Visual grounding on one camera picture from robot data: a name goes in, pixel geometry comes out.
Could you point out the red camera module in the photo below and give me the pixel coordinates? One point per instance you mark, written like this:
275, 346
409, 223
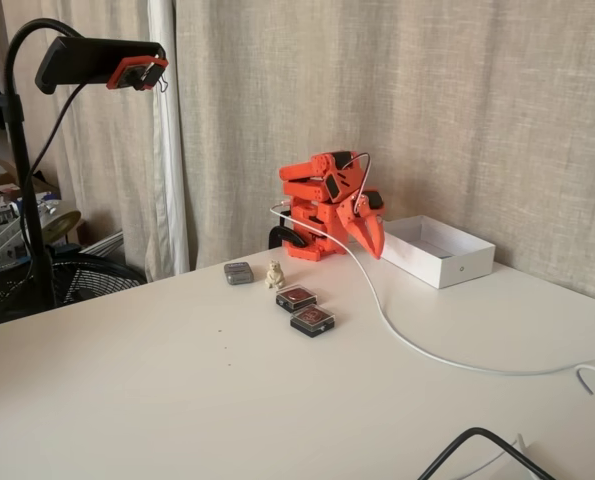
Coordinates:
127, 75

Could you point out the black box with red coin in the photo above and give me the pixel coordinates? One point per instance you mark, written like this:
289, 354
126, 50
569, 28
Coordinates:
296, 297
313, 320

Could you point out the black floor fan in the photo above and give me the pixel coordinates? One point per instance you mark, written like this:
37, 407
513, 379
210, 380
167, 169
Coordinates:
92, 280

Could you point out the beige linen curtain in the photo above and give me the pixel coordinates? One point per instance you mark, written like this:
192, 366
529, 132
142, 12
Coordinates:
427, 100

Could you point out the white cardboard bin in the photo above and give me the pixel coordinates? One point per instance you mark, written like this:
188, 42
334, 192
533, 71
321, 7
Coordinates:
464, 270

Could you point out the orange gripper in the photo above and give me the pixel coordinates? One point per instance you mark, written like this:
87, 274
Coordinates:
363, 223

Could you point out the cream bear figurine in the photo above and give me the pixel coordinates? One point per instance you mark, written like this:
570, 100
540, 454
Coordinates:
275, 274

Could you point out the black gooseneck stand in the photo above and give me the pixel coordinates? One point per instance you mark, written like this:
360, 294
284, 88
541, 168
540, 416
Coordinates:
19, 140

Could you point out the black table clamp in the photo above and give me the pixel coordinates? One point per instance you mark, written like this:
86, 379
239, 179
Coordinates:
287, 233

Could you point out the black phone holder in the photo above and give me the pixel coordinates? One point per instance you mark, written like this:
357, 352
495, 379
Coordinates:
87, 60

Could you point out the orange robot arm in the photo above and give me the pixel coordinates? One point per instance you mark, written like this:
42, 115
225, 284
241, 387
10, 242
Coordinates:
302, 192

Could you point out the grey metal tin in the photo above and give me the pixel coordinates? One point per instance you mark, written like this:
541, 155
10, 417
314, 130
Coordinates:
238, 274

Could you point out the black camera stand with phone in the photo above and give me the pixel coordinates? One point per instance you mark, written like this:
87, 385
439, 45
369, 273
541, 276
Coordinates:
117, 150

